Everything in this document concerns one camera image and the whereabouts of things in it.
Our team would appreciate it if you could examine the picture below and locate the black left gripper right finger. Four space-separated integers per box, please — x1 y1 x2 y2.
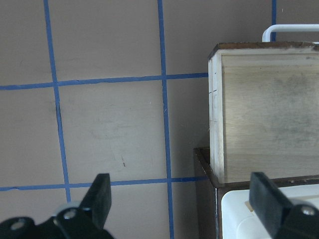
249 172 319 239

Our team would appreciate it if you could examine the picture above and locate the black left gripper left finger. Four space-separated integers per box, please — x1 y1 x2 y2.
0 173 113 239

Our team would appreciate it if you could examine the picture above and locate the light wooden drawer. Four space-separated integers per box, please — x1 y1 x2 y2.
208 42 319 183

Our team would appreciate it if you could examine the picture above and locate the white plastic box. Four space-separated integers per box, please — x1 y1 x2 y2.
221 184 319 239

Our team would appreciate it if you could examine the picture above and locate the dark wooden cabinet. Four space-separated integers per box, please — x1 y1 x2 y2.
193 147 319 239

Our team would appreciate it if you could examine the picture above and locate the white drawer handle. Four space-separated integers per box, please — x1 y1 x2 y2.
262 24 319 42

